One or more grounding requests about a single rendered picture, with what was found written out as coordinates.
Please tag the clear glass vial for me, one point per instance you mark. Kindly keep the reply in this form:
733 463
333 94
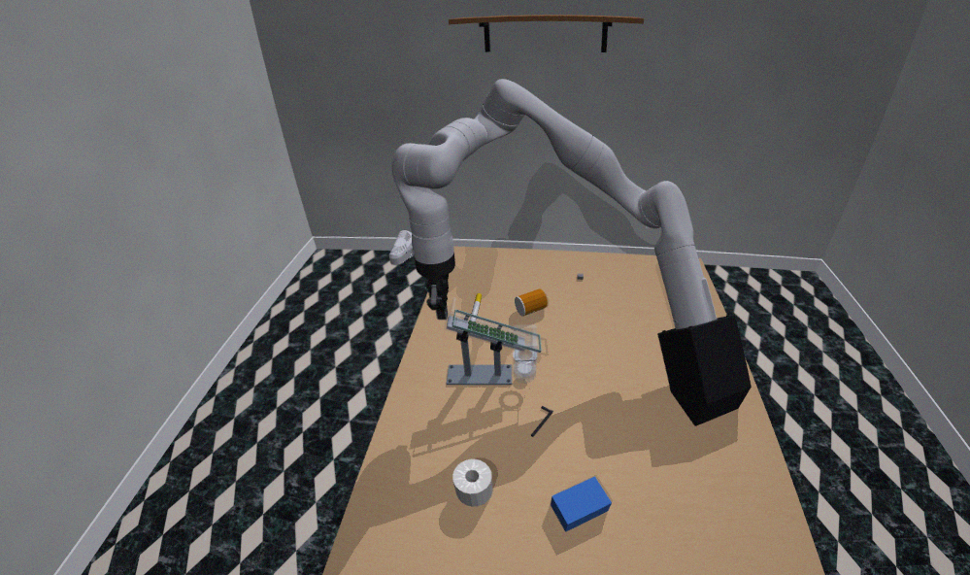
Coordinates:
524 372

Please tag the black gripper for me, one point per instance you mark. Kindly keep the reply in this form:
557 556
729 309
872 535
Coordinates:
437 283

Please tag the black l-shaped hex key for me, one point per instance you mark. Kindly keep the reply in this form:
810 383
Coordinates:
544 420

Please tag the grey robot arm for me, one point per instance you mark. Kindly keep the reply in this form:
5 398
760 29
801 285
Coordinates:
416 168

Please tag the grey cylinder with central hole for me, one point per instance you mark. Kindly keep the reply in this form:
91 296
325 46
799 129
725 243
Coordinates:
473 483

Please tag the orange cylinder with grey end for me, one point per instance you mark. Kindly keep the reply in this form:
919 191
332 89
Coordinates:
530 302

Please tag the blue rectangular block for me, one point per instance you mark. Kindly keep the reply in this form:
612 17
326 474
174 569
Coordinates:
580 504

